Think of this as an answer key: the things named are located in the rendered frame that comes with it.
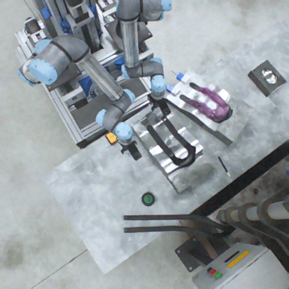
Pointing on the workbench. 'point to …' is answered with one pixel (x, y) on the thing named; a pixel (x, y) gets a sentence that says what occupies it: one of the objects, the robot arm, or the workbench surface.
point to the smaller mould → (266, 78)
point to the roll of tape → (149, 200)
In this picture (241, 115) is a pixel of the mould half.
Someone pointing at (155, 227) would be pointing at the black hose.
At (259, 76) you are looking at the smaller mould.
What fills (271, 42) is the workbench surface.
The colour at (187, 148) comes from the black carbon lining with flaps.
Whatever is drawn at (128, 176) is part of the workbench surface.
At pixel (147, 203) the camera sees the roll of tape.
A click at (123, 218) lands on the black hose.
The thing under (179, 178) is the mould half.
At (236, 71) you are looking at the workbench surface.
